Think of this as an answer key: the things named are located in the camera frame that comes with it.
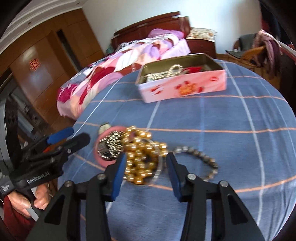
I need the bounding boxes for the wicker chair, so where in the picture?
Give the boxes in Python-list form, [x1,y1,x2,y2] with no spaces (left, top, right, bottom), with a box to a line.
[226,39,266,72]

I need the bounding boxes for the white pearl necklace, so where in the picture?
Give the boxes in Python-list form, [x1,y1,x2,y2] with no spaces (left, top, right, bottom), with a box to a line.
[144,64,186,80]

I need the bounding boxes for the pink floral tin box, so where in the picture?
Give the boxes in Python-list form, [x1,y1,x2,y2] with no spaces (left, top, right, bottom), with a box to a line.
[135,54,227,103]

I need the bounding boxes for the pink bangle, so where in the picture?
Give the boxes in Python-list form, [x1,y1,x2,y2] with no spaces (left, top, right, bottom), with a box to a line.
[94,126,126,168]

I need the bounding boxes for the pink purple scarf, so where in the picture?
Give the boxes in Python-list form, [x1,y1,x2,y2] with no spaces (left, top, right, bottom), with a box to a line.
[252,30,281,79]

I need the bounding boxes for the round silver watch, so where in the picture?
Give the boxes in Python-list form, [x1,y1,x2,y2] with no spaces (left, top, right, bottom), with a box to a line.
[98,123,111,135]

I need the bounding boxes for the wooden nightstand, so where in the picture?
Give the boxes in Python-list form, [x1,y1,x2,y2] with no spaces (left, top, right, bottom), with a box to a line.
[186,39,216,59]

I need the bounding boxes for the blue plaid tablecloth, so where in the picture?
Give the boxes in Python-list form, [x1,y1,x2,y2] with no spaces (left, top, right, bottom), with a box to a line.
[58,60,295,240]

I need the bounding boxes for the wooden bed headboard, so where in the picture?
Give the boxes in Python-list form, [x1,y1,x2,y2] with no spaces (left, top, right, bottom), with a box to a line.
[111,11,191,49]

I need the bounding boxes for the purple pillow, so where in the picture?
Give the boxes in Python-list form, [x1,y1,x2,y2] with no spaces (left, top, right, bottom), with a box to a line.
[148,28,184,39]

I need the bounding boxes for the floral cushion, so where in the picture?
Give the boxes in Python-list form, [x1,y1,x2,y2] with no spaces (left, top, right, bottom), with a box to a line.
[186,27,216,42]

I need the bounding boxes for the gold bead necklace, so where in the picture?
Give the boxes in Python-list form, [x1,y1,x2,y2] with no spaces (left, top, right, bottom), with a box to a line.
[121,126,169,185]

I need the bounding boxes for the left hand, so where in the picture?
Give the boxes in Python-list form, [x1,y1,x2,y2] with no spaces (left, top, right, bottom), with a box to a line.
[7,183,51,217]

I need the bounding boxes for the wooden wardrobe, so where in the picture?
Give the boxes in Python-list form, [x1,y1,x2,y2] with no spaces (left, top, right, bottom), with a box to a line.
[1,9,104,131]

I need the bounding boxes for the grey garment on chair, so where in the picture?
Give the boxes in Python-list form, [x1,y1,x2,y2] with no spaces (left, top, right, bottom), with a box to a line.
[238,33,256,51]

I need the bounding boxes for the dark bead bracelet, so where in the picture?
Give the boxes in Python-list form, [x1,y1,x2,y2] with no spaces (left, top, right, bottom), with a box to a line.
[172,146,219,182]

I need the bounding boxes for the small silver bead chain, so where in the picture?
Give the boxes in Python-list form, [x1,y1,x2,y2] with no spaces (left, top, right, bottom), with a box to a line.
[97,130,127,161]

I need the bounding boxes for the red flower ornament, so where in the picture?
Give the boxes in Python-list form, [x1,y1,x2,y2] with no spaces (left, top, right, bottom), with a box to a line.
[182,66,203,74]

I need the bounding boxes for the patchwork pink quilt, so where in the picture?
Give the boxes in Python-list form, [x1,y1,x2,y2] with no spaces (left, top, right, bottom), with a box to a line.
[57,33,190,120]

